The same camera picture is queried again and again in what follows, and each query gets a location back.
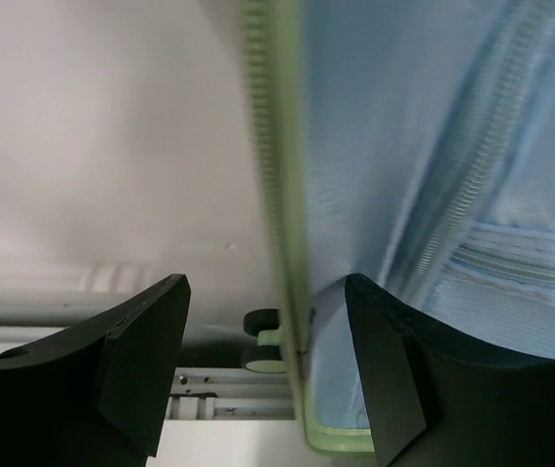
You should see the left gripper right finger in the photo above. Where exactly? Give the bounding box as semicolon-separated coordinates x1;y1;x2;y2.
345;274;555;466

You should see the green suitcase with blue lining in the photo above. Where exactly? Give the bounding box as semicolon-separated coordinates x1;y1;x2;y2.
242;1;555;460

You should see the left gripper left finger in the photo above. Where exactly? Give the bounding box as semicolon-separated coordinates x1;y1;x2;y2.
0;274;191;466

